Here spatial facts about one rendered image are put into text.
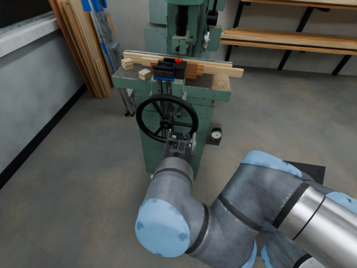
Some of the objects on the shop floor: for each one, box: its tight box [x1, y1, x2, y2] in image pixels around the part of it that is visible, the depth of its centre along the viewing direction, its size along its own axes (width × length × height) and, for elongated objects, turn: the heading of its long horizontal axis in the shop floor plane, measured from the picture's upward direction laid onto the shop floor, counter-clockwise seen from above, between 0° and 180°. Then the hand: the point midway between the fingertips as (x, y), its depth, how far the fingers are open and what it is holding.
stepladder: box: [81, 0, 135, 116], centre depth 164 cm, size 27×25×116 cm
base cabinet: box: [136, 109, 211, 180], centre depth 140 cm, size 45×58×71 cm
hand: (181, 139), depth 59 cm, fingers open, 6 cm apart
